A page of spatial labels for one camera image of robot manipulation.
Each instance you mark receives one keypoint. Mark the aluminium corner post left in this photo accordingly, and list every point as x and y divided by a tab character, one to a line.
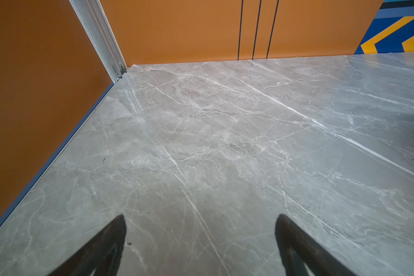
96	25

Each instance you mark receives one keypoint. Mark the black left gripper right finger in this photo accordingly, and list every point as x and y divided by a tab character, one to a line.
300	253

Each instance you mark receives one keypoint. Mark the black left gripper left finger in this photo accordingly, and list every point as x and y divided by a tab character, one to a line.
100	256

